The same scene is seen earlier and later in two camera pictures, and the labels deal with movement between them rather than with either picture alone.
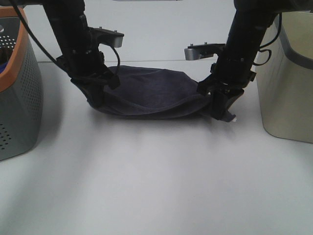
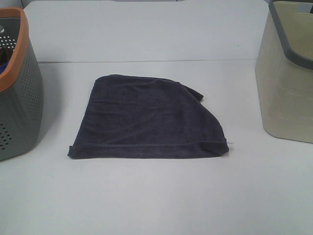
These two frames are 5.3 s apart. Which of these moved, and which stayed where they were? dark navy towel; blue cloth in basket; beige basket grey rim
Moved: dark navy towel
Stayed: beige basket grey rim; blue cloth in basket
